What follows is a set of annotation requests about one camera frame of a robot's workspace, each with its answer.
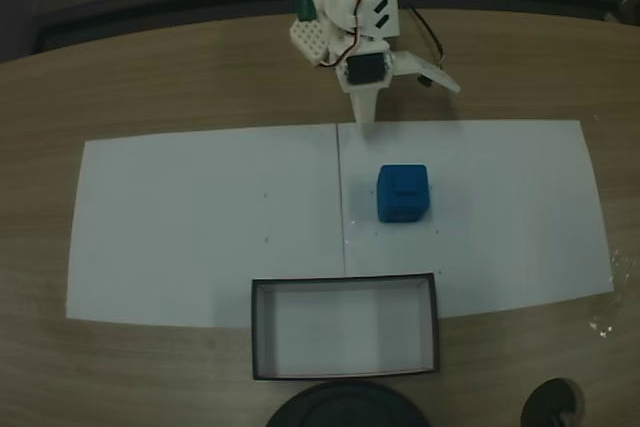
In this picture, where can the blue cube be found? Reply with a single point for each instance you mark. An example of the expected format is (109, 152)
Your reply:
(402, 193)

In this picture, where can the dark brown cardboard box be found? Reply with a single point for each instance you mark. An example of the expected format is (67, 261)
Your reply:
(345, 329)

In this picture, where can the white paper sheet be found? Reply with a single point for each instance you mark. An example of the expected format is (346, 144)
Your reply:
(200, 227)
(500, 227)

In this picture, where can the black round stand base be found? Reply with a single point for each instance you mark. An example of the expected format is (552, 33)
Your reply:
(345, 404)

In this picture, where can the dark round table hole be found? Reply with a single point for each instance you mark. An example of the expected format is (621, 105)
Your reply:
(552, 404)

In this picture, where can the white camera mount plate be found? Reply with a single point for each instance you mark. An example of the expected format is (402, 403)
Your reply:
(425, 69)

